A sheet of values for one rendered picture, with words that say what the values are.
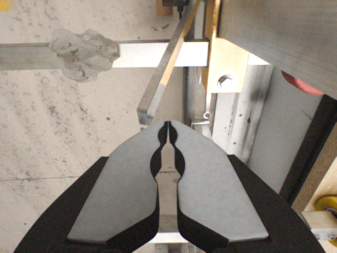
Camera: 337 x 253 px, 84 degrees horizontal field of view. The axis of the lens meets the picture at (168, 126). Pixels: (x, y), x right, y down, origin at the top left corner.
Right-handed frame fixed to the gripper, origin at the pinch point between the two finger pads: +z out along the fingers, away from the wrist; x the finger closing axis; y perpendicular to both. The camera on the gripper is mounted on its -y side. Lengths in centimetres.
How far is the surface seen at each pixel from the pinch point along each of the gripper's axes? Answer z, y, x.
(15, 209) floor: 101, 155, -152
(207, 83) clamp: 13.8, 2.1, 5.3
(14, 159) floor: 101, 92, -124
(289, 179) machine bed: 19.6, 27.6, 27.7
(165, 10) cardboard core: 93, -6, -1
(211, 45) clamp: 13.8, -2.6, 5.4
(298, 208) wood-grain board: 12.0, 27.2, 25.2
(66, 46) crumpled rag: 13.1, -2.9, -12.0
